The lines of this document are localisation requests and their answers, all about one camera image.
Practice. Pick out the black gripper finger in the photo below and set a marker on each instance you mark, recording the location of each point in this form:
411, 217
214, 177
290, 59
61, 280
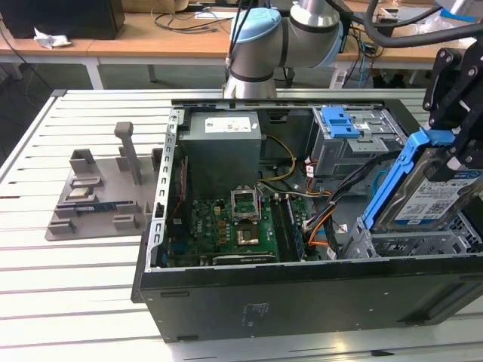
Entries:
447, 86
469, 139

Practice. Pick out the hard disk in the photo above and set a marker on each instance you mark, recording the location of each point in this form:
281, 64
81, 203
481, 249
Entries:
426, 203

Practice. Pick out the grey metal disk bay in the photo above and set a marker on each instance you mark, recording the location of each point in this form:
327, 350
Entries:
415, 245

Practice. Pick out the blue cardboard box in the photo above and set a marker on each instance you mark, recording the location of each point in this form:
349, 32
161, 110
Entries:
453, 14

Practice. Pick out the blue plastic cage latch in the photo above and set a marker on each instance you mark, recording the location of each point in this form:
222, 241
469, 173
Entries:
339, 124

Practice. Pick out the grey metal drive cage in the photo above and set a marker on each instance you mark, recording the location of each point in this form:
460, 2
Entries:
339, 158

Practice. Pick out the dark RAM stick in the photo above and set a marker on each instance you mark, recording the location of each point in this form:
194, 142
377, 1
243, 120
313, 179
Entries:
296, 234

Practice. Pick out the black RAM slot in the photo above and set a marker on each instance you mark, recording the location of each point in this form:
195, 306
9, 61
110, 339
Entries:
281, 230

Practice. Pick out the black open PC case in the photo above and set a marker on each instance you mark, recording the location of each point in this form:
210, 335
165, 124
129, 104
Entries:
302, 301

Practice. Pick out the grey power supply unit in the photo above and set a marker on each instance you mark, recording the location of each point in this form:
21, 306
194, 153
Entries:
219, 158

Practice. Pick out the CPU socket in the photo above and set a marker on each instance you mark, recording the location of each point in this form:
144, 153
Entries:
247, 235

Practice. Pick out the black expansion slot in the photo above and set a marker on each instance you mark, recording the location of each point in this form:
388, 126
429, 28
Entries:
245, 259

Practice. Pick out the green motherboard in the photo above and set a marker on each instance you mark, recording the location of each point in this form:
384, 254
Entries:
211, 230

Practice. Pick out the grey parts rack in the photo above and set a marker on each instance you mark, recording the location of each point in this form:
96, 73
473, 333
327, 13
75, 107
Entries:
109, 226

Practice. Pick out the blue RAM stick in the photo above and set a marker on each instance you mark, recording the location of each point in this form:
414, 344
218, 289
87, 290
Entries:
98, 208

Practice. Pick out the silver CPU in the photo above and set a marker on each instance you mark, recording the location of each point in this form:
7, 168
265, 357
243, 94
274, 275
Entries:
80, 194

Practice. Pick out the crumpled white paper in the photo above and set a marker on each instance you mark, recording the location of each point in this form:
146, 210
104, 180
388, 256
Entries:
53, 39

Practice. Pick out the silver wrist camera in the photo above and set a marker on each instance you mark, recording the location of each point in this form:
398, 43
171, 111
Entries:
466, 4

